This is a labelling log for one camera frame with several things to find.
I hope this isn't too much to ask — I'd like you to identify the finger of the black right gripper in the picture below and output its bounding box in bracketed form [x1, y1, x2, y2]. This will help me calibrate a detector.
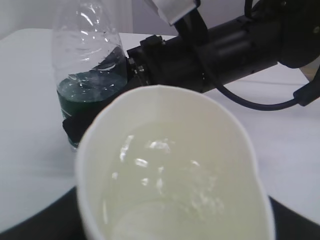
[62, 109, 102, 143]

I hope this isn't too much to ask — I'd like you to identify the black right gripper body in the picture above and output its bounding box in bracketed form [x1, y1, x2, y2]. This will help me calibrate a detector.
[127, 35, 208, 93]

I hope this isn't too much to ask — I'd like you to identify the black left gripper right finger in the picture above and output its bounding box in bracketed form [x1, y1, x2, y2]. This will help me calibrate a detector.
[269, 196, 320, 240]

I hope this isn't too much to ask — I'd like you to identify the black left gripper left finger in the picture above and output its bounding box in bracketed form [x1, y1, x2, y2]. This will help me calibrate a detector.
[0, 187, 86, 240]

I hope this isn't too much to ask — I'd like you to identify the clear green-label water bottle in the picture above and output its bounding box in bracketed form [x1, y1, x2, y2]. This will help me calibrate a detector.
[51, 0, 129, 151]

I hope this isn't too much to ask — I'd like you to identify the white paper cup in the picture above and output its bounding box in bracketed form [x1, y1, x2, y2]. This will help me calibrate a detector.
[75, 85, 276, 240]

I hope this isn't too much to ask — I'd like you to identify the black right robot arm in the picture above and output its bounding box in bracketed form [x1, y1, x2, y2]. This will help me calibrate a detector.
[120, 0, 320, 112]

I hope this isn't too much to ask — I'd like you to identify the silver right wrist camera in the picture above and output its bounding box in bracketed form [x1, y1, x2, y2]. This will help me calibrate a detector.
[144, 0, 201, 26]

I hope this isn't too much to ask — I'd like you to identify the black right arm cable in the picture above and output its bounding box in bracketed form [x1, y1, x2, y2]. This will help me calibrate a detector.
[212, 77, 320, 111]

